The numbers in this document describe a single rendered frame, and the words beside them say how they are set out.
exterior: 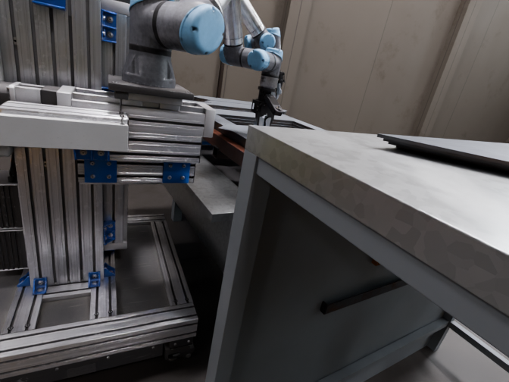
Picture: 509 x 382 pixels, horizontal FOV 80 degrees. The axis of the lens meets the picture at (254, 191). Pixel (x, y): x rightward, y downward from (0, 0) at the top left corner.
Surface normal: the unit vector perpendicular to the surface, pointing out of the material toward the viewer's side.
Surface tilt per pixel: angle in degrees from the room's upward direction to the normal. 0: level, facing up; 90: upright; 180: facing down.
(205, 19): 96
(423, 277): 90
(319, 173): 90
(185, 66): 90
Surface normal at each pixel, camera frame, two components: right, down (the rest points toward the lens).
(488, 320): -0.85, 0.05
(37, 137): 0.40, 0.41
